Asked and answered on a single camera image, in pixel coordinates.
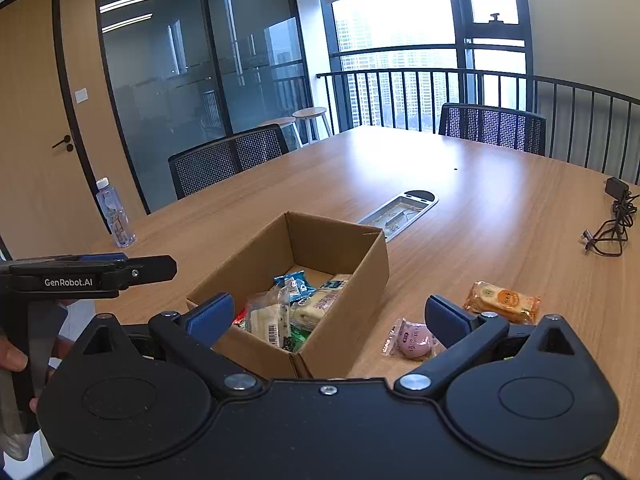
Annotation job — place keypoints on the black balcony railing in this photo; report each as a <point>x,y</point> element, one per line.
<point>577,123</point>

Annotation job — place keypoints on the black mesh chair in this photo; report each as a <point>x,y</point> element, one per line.
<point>521,131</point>
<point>214,161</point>

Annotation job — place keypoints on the round wooden stool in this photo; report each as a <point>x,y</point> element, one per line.
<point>288,126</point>
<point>316,123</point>

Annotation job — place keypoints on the blue snack packet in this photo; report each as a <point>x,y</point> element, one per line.
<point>293,287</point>

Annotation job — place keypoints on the silver table cable port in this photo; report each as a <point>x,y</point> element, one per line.
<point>399,213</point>

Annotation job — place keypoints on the black mesh chair far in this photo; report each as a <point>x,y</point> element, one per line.
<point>521,131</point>

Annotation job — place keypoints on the black charger with cable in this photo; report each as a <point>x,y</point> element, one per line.
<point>611,238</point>

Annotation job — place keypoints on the white black label snack packet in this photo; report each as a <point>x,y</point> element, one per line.
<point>268,317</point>

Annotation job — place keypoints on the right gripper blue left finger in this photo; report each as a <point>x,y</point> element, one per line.
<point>210,320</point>

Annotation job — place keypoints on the person's left hand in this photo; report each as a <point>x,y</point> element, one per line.
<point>12,359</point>

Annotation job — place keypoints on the orange biscuit packet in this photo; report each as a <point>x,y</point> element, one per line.
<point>514,306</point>

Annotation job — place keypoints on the black mesh chair left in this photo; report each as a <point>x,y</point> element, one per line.
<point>214,161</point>

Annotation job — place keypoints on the plastic water bottle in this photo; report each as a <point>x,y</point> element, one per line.
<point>114,214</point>

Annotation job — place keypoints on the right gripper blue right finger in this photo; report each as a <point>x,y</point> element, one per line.
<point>448,322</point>

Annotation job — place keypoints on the wooden door with handle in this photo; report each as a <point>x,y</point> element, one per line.
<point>60,131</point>

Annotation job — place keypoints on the green clear candy packet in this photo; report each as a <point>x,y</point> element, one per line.
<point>295,340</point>

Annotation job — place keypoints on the large cream cake package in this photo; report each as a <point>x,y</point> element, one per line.
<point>307,313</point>

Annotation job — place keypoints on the pink round snack packet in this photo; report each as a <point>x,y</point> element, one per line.
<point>411,341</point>

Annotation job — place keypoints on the brown cardboard box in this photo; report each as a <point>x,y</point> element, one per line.
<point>322,248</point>

